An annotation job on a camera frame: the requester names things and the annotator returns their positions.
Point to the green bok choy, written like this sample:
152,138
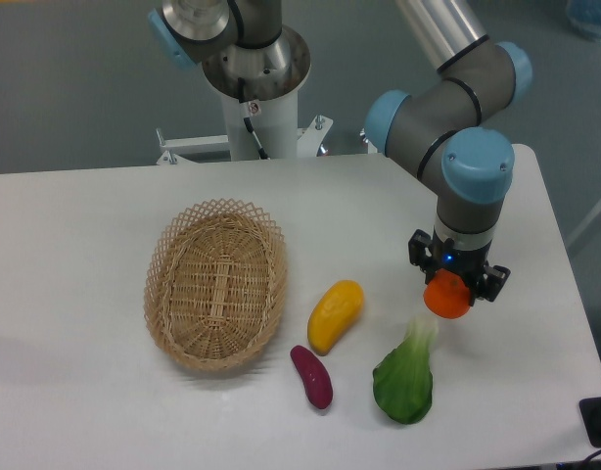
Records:
403,381

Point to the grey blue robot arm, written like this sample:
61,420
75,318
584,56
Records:
437,137

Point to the blue object top right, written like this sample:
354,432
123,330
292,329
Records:
585,17

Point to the yellow mango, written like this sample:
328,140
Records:
337,310

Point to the black device at table edge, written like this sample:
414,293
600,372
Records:
590,410

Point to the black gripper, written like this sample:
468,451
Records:
466,257

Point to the purple sweet potato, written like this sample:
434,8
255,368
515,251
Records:
314,376

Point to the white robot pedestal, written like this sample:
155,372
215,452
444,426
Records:
258,91

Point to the woven wicker basket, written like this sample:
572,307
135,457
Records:
216,285

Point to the orange fruit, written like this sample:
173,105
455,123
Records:
447,296

